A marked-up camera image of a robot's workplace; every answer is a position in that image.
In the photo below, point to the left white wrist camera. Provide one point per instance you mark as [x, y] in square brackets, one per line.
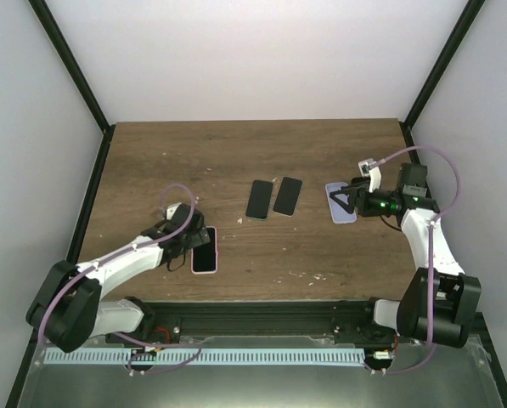
[172, 211]

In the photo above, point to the black frame post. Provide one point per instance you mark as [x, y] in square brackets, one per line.
[61, 46]
[457, 35]

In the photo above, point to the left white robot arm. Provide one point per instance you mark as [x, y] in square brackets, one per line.
[70, 306]

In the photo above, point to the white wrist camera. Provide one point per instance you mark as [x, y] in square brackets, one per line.
[369, 169]
[172, 211]

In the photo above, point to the phone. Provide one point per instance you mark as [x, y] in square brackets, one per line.
[204, 258]
[338, 204]

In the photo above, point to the right black frame post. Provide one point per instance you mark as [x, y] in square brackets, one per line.
[457, 35]

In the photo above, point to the left black frame post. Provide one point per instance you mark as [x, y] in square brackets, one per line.
[61, 46]

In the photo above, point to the light blue slotted cable duct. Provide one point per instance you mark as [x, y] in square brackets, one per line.
[218, 356]

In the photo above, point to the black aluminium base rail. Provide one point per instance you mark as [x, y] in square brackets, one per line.
[345, 321]

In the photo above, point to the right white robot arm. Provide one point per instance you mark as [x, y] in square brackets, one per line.
[440, 302]

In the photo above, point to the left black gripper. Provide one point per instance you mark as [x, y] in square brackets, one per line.
[196, 239]

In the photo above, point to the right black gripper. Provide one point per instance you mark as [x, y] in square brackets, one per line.
[361, 190]

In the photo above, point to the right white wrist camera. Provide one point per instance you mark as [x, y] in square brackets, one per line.
[369, 169]

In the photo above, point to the black smartphone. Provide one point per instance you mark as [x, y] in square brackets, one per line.
[287, 197]
[259, 199]

